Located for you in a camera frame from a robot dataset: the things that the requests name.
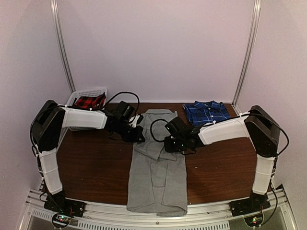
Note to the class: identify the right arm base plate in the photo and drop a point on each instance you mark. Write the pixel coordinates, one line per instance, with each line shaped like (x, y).
(247, 206)

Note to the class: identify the grey long sleeve shirt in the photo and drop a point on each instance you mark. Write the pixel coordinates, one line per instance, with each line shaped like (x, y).
(157, 179)

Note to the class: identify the right aluminium corner post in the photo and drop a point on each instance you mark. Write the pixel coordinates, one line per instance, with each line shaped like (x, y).
(248, 54)

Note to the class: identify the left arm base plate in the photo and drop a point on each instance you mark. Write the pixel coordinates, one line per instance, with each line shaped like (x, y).
(69, 207)

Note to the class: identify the left aluminium corner post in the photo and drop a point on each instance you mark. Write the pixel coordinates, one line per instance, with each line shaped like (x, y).
(61, 45)

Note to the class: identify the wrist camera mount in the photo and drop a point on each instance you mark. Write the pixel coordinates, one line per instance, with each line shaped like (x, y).
(135, 120)
(172, 137)

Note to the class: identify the red black plaid shirt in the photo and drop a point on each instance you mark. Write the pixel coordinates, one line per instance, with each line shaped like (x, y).
(90, 103)

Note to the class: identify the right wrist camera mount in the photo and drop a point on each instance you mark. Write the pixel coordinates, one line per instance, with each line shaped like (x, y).
(172, 137)

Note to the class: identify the aluminium front rail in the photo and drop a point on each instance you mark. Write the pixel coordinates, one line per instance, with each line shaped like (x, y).
(209, 216)

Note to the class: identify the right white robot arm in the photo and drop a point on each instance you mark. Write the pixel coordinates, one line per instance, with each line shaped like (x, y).
(255, 124)

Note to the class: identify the white plastic basket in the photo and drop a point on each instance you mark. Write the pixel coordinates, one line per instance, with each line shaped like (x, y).
(96, 91)

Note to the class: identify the aluminium corner post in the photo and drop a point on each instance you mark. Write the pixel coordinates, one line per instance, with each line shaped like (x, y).
(61, 45)
(248, 54)

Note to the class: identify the blue plaid folded shirt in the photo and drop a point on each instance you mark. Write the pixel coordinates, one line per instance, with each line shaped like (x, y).
(200, 113)

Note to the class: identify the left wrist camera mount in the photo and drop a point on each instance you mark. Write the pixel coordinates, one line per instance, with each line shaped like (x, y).
(135, 120)

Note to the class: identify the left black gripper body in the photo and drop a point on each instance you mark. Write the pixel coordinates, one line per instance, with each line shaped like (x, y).
(129, 136)

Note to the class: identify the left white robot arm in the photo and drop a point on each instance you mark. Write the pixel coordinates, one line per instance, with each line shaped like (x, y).
(45, 132)

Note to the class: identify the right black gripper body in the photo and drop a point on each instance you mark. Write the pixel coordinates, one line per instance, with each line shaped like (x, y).
(177, 146)

